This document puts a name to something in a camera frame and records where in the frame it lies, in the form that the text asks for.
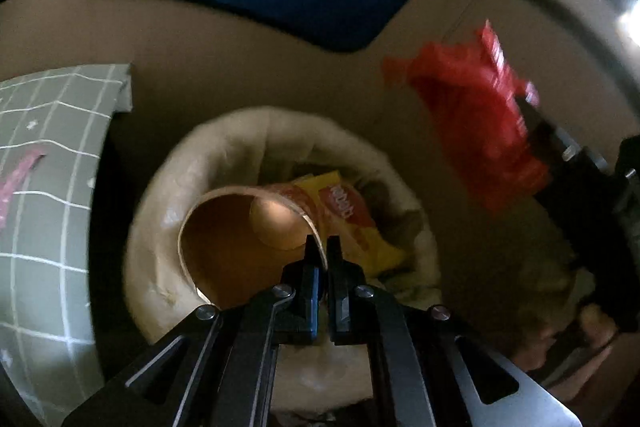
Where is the brown paper cup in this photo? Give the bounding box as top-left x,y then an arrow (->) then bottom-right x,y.
178,184 -> 328,310

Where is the red paper cup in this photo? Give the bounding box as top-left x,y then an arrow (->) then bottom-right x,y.
381,23 -> 549,212

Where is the red yellow chip bag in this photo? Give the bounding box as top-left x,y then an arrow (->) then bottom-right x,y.
272,171 -> 407,277

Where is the pink white snack wrapper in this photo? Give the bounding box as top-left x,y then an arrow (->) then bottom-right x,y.
0,148 -> 47,230

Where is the beige trash bag bin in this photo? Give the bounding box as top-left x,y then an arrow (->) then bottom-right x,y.
121,105 -> 443,413

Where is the person's right hand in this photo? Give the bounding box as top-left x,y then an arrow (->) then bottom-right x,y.
510,303 -> 618,403

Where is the green grid tablecloth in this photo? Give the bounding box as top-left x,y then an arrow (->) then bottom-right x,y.
1,64 -> 132,426

